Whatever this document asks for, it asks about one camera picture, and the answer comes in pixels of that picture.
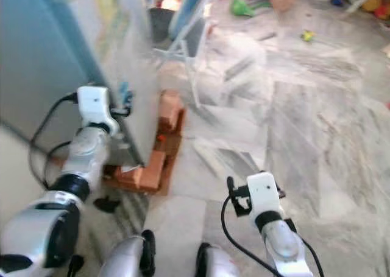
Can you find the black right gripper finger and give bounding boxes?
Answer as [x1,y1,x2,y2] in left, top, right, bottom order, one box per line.
[225,177,239,214]

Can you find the blue-grey fridge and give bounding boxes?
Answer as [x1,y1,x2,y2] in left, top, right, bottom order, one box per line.
[0,0,159,168]

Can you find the single orange brick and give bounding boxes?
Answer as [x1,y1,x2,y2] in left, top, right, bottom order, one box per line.
[158,89,187,136]

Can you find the silver robot right leg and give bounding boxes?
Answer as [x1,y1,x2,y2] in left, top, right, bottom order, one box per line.
[196,243,241,277]

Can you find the silver robot leg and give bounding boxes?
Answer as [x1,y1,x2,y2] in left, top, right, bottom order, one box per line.
[196,243,241,277]
[97,230,157,277]

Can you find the orange brick corner stack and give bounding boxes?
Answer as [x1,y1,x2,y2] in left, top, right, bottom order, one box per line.
[102,136,182,196]

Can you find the small black floor item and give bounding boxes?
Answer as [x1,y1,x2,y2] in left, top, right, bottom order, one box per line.
[94,195,122,214]

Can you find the silver robot left leg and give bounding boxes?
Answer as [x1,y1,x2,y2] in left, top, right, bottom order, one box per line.
[97,230,157,277]

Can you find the green plastic toy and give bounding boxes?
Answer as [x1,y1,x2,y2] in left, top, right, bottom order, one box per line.
[230,0,258,18]

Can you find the small yellow toy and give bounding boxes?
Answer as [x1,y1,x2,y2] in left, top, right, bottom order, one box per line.
[300,30,317,43]

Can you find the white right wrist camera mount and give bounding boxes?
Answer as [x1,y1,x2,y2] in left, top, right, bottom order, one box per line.
[246,172,281,220]

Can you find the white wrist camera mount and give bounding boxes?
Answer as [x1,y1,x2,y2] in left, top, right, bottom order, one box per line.
[246,172,281,220]
[76,85,120,135]

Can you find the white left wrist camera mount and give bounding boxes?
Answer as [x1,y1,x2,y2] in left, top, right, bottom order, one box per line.
[76,85,120,135]

